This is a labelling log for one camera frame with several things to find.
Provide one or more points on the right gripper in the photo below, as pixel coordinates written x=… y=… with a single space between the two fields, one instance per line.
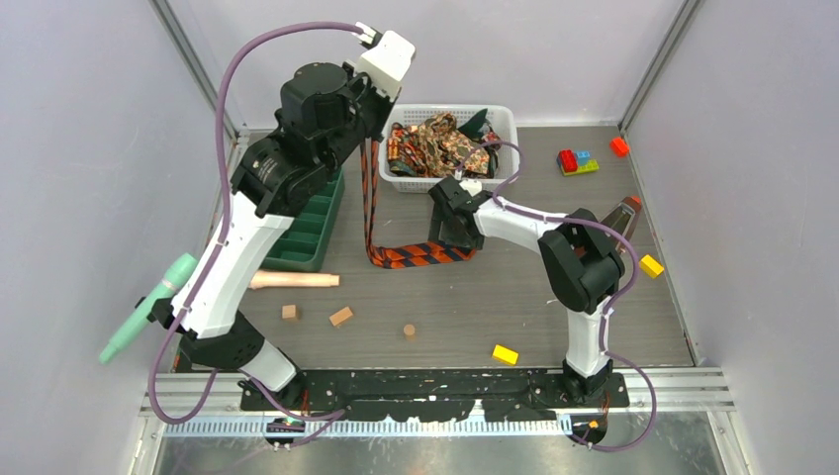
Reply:
x=468 y=241

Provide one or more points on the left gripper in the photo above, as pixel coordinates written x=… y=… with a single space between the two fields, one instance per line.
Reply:
x=362 y=82

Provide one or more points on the orange navy striped tie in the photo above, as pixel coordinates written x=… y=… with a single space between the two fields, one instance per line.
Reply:
x=389 y=255

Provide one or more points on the brown wooden metronome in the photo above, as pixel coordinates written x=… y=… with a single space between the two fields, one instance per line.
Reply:
x=624 y=216

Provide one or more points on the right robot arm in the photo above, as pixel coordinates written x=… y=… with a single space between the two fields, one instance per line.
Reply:
x=581 y=261

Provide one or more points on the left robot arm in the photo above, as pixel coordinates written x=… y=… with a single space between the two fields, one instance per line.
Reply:
x=326 y=112

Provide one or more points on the floral patterned tie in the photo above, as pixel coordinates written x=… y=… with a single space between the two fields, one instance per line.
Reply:
x=434 y=148

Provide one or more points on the dark green tie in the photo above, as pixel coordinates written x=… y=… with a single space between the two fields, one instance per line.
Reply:
x=474 y=126

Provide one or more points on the stacked lego bricks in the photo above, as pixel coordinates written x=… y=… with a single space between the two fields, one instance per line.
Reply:
x=576 y=162

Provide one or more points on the yellow toy brick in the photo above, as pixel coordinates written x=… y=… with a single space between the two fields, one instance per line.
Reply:
x=651 y=266
x=505 y=355

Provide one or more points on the small wooden block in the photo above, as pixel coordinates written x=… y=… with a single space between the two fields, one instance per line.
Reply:
x=341 y=317

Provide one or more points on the green compartment tray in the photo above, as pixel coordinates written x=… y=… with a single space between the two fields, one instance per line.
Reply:
x=303 y=247

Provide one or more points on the red toy brick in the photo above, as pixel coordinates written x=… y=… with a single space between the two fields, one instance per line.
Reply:
x=619 y=147

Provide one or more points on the small wooden cube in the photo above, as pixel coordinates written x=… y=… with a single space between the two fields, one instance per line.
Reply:
x=289 y=313

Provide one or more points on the wooden cylinder peg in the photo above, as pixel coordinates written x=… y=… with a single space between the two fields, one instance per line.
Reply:
x=274 y=279

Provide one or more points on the mint green microphone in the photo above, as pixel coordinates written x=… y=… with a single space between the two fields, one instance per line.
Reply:
x=173 y=280

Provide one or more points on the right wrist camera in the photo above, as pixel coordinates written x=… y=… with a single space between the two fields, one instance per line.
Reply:
x=472 y=186

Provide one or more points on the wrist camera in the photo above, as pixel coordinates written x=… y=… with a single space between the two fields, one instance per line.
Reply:
x=387 y=60
x=472 y=186

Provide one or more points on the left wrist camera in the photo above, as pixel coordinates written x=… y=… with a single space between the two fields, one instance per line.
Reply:
x=387 y=60

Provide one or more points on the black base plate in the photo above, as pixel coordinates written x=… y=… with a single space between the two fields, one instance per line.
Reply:
x=438 y=395

